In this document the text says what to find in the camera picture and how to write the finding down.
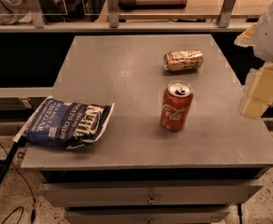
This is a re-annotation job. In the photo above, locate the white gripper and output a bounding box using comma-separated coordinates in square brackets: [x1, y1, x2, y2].
[234, 2, 273, 119]

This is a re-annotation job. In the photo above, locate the black metal leg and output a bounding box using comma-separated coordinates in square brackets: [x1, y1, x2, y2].
[0, 141, 25, 185]

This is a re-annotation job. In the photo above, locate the metal bracket post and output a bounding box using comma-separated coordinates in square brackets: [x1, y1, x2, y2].
[107, 0, 119, 28]
[216, 0, 237, 28]
[26, 0, 45, 28]

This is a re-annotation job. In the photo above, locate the blue potato chips bag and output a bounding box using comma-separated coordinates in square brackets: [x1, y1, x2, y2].
[13, 96, 115, 149]

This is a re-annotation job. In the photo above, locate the red Coca-Cola can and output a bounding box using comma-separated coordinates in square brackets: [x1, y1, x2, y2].
[160, 80, 193, 132]

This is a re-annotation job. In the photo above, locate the upper grey drawer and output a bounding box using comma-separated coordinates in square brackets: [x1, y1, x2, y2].
[40, 179, 263, 207]

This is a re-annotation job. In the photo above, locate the left metal bracket post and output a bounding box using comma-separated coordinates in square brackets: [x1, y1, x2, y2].
[26, 0, 45, 28]

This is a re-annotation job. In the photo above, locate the middle metal bracket post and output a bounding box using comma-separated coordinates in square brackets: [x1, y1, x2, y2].
[107, 0, 119, 28]

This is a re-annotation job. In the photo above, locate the orange soda can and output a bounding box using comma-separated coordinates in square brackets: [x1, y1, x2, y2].
[164, 49, 203, 72]

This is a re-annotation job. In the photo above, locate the black floor cable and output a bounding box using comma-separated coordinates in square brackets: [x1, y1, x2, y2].
[0, 121, 37, 224]

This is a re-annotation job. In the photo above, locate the lower grey drawer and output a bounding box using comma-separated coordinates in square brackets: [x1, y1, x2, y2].
[65, 207, 229, 224]

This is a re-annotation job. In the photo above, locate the right metal bracket post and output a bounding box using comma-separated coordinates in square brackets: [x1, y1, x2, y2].
[216, 0, 237, 28]

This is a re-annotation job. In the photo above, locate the grey drawer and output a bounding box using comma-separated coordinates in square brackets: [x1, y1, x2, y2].
[40, 179, 263, 207]
[65, 207, 229, 224]

